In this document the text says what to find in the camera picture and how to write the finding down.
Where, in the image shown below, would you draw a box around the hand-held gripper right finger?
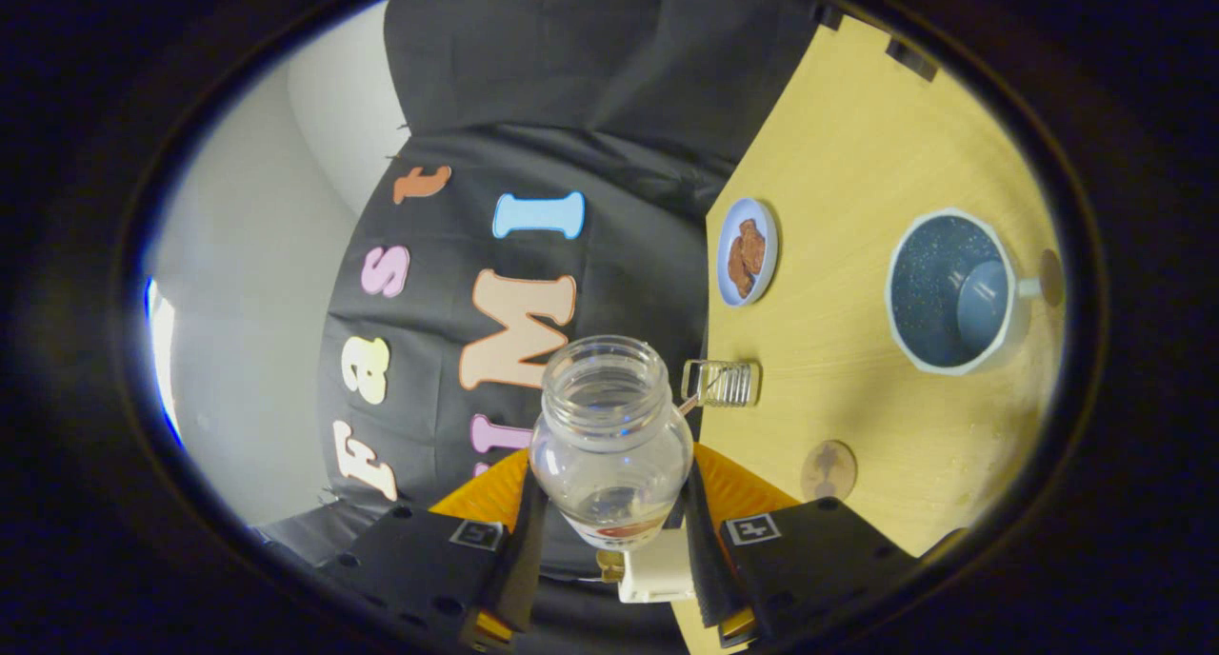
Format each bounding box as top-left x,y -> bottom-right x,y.
682,443 -> 920,648

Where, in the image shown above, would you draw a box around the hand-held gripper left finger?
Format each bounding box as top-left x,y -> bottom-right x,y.
319,448 -> 550,651

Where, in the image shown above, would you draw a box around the clear glass bottle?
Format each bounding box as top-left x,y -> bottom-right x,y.
530,336 -> 694,551

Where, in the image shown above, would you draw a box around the round brown coaster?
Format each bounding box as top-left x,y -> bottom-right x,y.
801,441 -> 858,502

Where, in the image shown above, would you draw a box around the white cup blue inside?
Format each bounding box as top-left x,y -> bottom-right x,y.
886,208 -> 1045,377

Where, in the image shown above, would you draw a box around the white toaster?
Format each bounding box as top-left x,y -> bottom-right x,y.
614,529 -> 696,605

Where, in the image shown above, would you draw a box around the clear ribbed glass holder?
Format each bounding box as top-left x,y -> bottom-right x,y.
681,358 -> 763,408

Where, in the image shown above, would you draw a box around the light blue plate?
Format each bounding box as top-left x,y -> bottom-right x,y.
716,197 -> 779,308

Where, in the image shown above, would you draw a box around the light wooden table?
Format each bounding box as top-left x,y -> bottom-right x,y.
671,12 -> 1068,655

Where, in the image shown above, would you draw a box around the black backdrop cloth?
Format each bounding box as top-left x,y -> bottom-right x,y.
252,0 -> 829,651

